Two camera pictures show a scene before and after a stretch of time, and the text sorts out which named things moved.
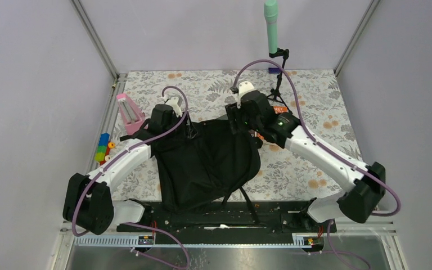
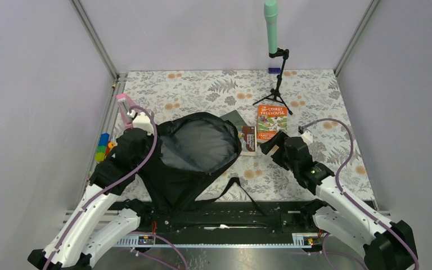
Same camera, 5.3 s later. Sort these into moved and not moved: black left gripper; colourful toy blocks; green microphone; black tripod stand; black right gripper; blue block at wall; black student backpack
Moved: black right gripper; black student backpack; black left gripper
Not moved: black tripod stand; green microphone; blue block at wall; colourful toy blocks
